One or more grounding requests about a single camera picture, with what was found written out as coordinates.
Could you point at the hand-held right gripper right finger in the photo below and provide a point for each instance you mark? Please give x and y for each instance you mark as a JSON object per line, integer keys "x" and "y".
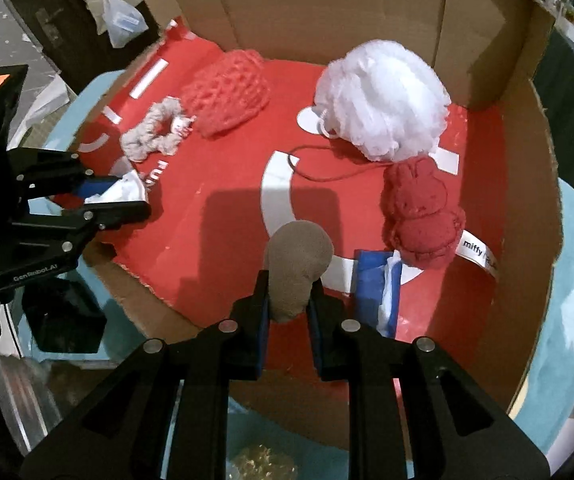
{"x": 315, "y": 330}

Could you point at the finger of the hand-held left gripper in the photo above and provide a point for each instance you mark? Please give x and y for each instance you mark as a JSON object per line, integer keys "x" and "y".
{"x": 47, "y": 172}
{"x": 117, "y": 212}

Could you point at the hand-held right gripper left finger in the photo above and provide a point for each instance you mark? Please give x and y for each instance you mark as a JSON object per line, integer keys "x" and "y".
{"x": 262, "y": 320}

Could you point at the white striped plush toy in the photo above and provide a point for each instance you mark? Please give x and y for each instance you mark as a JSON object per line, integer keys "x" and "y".
{"x": 127, "y": 187}

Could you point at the blue and white packet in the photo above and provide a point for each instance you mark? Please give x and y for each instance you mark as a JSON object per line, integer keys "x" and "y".
{"x": 367, "y": 285}

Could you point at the beige round powder puff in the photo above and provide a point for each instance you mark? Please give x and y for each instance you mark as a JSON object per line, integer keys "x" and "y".
{"x": 297, "y": 260}

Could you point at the beige scrunchie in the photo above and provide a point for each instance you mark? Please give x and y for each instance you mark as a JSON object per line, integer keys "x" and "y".
{"x": 142, "y": 137}

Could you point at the red plush bunny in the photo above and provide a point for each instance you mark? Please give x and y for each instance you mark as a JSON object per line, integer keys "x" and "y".
{"x": 417, "y": 210}

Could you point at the cardboard box with red lining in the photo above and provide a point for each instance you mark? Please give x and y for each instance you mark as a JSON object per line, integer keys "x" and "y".
{"x": 472, "y": 35}

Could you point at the black box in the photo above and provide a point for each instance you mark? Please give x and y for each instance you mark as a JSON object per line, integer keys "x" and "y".
{"x": 62, "y": 320}

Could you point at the small glass jar gold contents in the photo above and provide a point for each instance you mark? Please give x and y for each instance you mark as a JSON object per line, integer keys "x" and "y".
{"x": 262, "y": 465}

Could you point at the dark brown door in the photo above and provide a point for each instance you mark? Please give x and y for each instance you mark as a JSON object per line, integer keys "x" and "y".
{"x": 67, "y": 25}

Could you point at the red mesh sponge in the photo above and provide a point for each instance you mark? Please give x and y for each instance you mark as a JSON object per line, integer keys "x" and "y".
{"x": 227, "y": 90}

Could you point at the clear plastic bag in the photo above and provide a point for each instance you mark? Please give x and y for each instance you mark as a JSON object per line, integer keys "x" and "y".
{"x": 122, "y": 20}

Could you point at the large glass jar dark contents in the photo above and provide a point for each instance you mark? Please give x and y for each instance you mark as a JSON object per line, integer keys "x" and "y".
{"x": 22, "y": 400}

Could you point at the white bath pouf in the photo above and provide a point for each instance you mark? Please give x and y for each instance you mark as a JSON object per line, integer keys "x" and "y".
{"x": 382, "y": 100}

